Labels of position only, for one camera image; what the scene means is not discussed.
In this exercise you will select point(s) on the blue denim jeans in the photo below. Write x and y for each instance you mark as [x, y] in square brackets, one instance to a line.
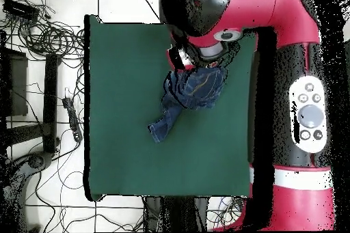
[197, 88]

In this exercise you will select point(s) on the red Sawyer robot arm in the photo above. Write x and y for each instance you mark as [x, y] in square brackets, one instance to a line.
[287, 80]

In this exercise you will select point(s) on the dark green table cloth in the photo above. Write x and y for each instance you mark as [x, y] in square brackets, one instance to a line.
[123, 134]

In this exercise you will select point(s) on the black power strip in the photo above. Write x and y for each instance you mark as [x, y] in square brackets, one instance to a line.
[73, 119]

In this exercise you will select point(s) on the black upright bar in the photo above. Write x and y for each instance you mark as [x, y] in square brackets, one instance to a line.
[50, 101]

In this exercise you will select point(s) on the black case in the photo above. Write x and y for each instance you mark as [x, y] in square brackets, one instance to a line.
[16, 82]

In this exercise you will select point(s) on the black electronics box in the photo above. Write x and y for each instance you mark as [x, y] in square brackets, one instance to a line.
[19, 9]

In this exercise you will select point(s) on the black wheeled base leg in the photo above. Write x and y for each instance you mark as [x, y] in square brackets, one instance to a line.
[35, 161]

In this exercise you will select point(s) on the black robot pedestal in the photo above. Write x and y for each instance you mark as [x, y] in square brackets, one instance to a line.
[177, 214]

